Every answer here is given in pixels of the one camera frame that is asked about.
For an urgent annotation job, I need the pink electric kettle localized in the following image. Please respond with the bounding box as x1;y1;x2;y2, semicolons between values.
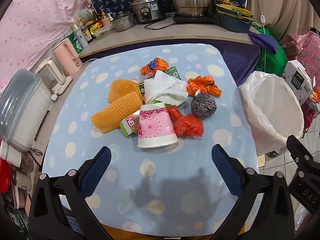
52;38;83;77

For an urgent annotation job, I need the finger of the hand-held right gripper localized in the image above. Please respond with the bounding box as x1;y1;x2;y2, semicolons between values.
286;135;320;175

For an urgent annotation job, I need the pink floral paper cup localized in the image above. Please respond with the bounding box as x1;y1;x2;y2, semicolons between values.
137;102;178;148

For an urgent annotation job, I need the red plastic bag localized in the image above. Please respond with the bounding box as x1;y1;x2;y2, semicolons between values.
167;106;204;138

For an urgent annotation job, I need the red container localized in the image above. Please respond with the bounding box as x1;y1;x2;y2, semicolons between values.
0;158;12;193

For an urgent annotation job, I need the white paper towel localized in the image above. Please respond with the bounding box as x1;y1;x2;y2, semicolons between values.
143;70;188;106

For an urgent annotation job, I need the green plastic bag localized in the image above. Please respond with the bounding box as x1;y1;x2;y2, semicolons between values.
251;25;287;74

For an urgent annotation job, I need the beige curtain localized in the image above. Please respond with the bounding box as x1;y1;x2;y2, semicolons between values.
244;0;315;42

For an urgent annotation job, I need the green and white pack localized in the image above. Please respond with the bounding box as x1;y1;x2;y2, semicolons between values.
66;32;83;55

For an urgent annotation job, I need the dark blue bowl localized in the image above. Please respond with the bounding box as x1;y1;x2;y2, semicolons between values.
216;11;253;33

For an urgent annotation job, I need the orange foam fruit net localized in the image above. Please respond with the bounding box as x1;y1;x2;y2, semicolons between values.
108;79;139;103
90;91;143;133

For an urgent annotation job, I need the yellow pump bottle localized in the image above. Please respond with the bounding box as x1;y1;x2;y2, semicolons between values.
99;9;111;25

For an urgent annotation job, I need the white thermos bottle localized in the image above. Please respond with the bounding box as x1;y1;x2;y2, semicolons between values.
0;140;22;167

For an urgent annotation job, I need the white printed box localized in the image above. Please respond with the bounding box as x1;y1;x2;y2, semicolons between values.
72;8;94;27

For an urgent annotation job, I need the orange and blue wrapper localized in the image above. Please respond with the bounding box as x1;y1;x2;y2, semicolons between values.
140;57;170;77

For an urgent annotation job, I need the white round bottle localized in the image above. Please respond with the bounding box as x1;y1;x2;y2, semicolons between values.
73;27;88;48

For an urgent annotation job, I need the small lidded steel pot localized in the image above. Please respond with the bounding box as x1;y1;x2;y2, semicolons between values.
111;11;136;32

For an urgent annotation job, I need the black induction cooker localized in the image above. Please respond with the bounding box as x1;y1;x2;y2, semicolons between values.
173;14;218;25

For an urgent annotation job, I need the white countertop appliance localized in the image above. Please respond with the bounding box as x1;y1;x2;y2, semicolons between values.
35;59;73;95

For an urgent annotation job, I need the light green paste box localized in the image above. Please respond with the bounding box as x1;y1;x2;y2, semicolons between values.
119;114;142;138

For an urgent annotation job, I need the yellow packet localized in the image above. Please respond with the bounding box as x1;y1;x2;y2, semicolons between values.
90;21;104;34

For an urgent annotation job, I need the yellow green dish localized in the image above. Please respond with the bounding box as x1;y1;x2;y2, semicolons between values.
215;3;254;17
216;10;253;22

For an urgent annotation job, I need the bin with white liner bag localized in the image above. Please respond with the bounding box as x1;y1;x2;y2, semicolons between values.
237;70;305;155

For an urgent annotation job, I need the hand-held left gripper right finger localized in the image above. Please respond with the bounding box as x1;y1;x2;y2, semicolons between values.
211;144;295;240

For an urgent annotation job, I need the red bottle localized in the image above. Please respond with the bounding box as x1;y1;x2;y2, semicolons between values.
302;109;315;132

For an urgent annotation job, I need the brown label sauce bottle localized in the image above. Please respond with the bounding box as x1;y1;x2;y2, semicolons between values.
79;22;93;43

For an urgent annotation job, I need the steel wool scrubber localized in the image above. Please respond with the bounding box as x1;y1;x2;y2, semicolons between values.
191;90;217;119

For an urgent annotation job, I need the white carton box with handle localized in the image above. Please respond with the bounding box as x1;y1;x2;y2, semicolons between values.
284;60;317;105

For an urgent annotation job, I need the dark purple tablecloth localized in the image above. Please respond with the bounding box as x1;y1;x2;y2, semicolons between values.
217;44;260;85

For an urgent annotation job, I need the steel rice cooker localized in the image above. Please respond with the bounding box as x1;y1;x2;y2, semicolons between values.
130;0;168;25

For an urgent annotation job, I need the purple cloth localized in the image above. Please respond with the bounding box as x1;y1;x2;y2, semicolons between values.
247;29;279;55

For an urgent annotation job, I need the clear plastic container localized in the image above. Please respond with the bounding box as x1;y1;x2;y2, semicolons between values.
94;24;113;39

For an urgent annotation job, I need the pink pineapple print cloth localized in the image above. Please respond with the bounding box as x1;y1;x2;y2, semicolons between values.
282;31;320;80

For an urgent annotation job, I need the white cord with switch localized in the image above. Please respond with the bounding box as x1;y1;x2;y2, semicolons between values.
252;0;266;34

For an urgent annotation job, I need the dark green drink carton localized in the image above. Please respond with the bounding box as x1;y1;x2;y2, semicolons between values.
137;66;182;105

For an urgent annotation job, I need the light blue dotted blanket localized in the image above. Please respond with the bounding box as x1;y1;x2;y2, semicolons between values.
41;44;259;234

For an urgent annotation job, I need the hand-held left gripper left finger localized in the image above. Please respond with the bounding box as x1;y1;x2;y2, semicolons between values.
29;146;112;240

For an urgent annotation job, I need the black power cable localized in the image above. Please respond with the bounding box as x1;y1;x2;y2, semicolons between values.
144;17;175;30

